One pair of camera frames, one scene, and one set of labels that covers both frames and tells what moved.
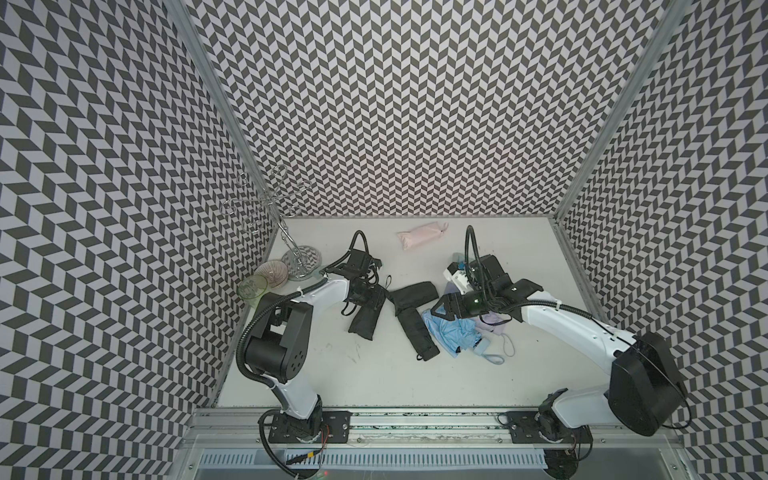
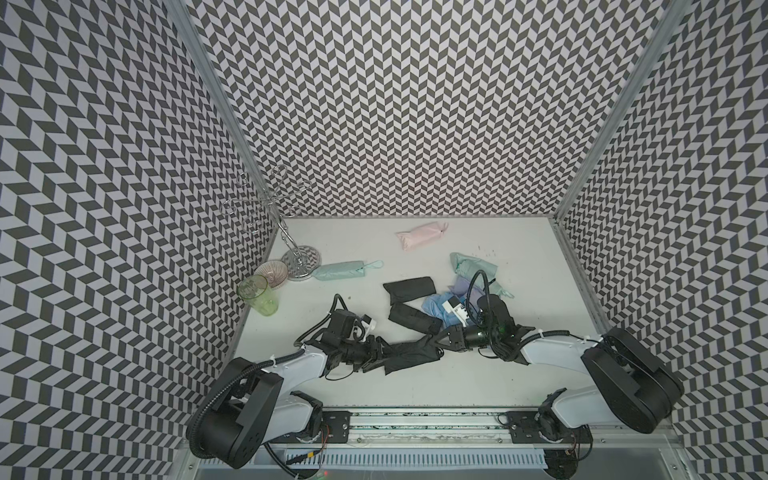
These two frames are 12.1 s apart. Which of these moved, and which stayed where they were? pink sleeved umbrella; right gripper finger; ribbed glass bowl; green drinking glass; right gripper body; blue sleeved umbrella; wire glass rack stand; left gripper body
Moved: blue sleeved umbrella; right gripper finger; right gripper body; left gripper body
Stayed: wire glass rack stand; ribbed glass bowl; green drinking glass; pink sleeved umbrella
